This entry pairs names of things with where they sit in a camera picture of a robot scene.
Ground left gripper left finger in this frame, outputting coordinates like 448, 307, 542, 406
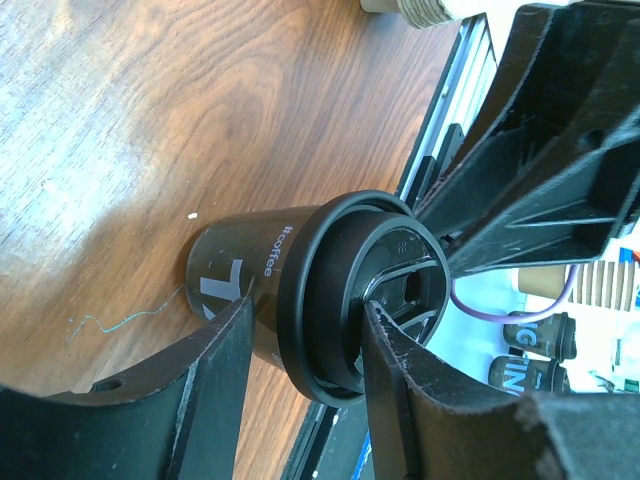
1, 297, 255, 479

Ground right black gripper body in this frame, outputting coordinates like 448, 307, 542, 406
519, 1, 639, 165

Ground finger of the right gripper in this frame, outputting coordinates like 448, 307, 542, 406
447, 114, 639, 275
414, 8, 539, 225

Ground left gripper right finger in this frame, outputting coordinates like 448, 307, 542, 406
362, 301, 570, 479

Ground brown takeout coffee cup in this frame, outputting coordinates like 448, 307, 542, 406
185, 206, 317, 369

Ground black coffee cup lid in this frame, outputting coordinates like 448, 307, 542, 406
276, 190, 451, 407

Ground background coffee cup lower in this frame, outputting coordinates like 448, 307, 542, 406
488, 356, 572, 396

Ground background coffee cup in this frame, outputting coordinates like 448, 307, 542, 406
503, 312, 577, 362
488, 356, 572, 396

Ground background coffee cup upper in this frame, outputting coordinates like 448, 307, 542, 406
503, 312, 577, 362

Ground cardboard cup carrier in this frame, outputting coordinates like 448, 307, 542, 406
359, 0, 465, 29

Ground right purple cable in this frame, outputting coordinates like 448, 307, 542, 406
449, 262, 584, 321

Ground aluminium frame rail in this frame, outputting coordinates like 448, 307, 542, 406
396, 14, 498, 207

